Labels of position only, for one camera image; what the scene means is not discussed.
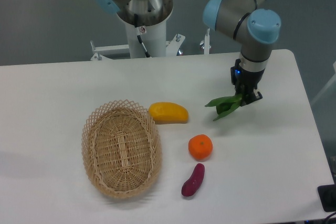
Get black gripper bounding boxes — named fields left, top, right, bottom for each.
left=230, top=60, right=265, bottom=105

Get purple sweet potato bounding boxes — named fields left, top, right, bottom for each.
left=181, top=163, right=205, bottom=197

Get yellow mango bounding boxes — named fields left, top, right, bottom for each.
left=148, top=102, right=189, bottom=124

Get orange tangerine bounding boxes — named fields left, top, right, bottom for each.
left=188, top=134, right=213, bottom=161

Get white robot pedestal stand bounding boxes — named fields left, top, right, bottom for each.
left=90, top=0, right=185, bottom=60

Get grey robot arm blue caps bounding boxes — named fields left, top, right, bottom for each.
left=95, top=0, right=281, bottom=106

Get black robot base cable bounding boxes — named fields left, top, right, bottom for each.
left=133, top=13, right=152, bottom=58

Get woven wicker basket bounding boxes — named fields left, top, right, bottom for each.
left=81, top=100, right=162, bottom=199

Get green leafy bok choy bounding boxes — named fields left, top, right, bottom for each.
left=205, top=94, right=243, bottom=121

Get black device at table edge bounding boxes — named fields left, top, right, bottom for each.
left=317, top=184, right=335, bottom=212

